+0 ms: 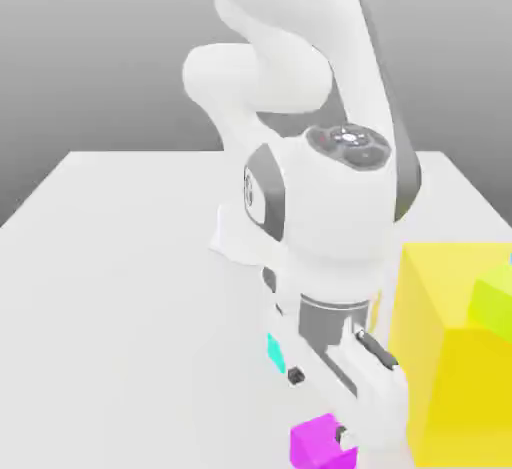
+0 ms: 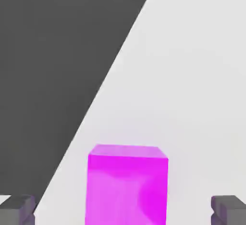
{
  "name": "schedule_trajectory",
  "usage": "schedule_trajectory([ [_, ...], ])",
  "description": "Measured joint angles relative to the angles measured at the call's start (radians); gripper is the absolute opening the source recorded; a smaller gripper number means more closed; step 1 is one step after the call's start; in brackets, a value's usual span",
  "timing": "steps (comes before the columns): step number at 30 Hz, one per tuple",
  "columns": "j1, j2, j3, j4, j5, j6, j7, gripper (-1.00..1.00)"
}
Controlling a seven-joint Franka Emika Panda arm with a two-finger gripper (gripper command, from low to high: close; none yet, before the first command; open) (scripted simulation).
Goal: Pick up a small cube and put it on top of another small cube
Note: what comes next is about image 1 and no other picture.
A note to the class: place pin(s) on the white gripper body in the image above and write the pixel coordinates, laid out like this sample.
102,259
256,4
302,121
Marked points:
380,405

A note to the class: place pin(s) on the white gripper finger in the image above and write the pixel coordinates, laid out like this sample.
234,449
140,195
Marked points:
347,439

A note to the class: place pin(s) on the small magenta cube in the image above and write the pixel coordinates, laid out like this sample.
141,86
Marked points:
314,445

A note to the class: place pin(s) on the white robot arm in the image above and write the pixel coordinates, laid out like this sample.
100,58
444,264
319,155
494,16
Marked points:
336,213

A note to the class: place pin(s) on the small cyan cube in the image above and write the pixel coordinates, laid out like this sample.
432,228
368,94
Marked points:
275,351

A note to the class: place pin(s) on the small lime green cube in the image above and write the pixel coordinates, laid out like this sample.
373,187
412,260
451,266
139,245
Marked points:
494,301

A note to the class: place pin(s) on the large yellow box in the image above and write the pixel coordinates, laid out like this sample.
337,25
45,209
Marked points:
460,397

